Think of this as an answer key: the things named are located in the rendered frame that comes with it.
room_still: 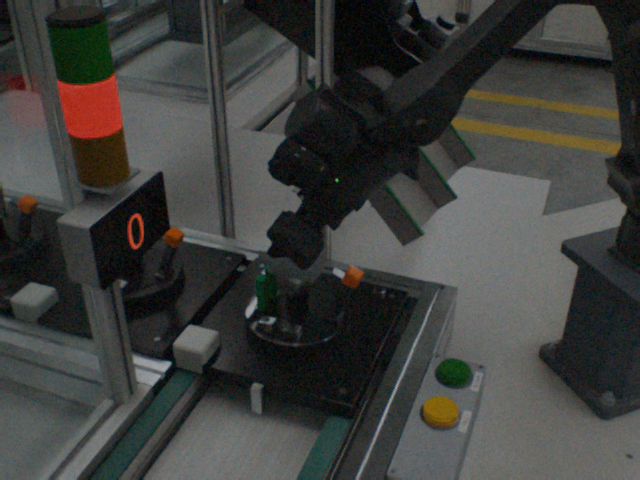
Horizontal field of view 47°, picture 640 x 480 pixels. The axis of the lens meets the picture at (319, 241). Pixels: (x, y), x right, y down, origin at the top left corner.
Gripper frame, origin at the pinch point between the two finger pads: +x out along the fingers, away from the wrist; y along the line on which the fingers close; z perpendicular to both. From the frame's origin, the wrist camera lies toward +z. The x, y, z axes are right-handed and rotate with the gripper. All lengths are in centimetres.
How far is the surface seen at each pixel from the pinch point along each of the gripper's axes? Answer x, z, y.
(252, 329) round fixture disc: 11.6, -5.3, 5.7
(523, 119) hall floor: 82, -78, -311
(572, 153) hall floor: 64, -99, -277
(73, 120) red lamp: -8.4, 23.3, 21.1
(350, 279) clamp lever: -1.7, -9.0, 1.2
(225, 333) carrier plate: 15.7, -3.5, 5.6
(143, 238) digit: 0.2, 11.9, 17.7
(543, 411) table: -2.7, -41.9, -6.2
